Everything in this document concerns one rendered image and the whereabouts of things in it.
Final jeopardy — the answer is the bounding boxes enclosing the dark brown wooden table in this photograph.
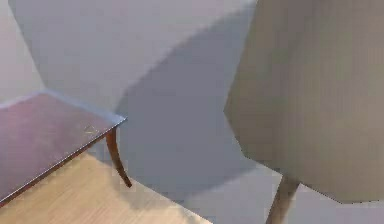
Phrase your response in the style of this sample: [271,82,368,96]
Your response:
[0,89,133,208]

